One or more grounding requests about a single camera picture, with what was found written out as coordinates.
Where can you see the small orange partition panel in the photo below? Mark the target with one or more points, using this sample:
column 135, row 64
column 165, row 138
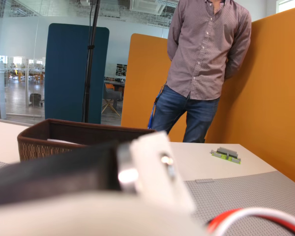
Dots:
column 145, row 86

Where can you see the blue partition panel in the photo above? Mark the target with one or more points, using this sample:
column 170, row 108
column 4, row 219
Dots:
column 68, row 73

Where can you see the grey office chair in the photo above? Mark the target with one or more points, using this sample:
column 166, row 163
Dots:
column 110, row 97

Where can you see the grey studded baseplate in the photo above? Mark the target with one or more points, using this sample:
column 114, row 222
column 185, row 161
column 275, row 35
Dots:
column 248, row 196

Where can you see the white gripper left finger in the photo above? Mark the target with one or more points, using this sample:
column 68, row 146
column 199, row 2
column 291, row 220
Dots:
column 88, row 216

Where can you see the person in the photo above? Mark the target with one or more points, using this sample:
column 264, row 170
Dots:
column 199, row 61

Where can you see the large orange partition panel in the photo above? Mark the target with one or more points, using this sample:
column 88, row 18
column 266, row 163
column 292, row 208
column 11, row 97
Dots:
column 273, row 98

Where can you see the ceiling air conditioner unit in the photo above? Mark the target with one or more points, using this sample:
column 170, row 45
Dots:
column 150, row 6

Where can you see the office desk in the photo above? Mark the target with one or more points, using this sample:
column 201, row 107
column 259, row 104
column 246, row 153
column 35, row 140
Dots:
column 115, row 82

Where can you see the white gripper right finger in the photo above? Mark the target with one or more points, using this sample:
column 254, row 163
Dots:
column 157, row 177

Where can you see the brown woven bin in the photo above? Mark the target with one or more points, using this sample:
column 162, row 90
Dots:
column 39, row 145

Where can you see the black tripod pole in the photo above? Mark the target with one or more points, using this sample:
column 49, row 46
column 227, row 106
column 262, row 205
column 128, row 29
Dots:
column 89, row 61

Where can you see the green grey brick model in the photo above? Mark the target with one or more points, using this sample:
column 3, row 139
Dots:
column 226, row 155

